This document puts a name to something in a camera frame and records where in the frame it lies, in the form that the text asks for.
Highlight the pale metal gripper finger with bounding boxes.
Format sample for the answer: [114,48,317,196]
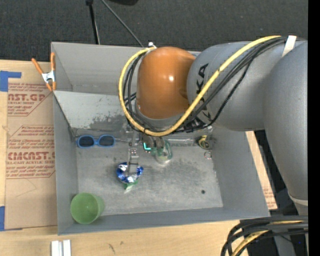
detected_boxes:
[127,148,140,177]

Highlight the blue and white packet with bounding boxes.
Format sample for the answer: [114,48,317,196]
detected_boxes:
[115,161,145,194]

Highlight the clear glass cup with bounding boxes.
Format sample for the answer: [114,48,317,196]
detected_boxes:
[154,139,174,165]

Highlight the grey metal bin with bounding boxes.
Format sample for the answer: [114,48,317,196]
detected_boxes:
[50,41,272,236]

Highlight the blue sunglasses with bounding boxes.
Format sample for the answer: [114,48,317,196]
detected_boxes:
[75,134,117,149]

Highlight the green plastic cup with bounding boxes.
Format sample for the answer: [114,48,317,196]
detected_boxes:
[69,192,106,225]

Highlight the brown cardboard board red print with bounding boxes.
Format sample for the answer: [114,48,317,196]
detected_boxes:
[0,59,59,231]

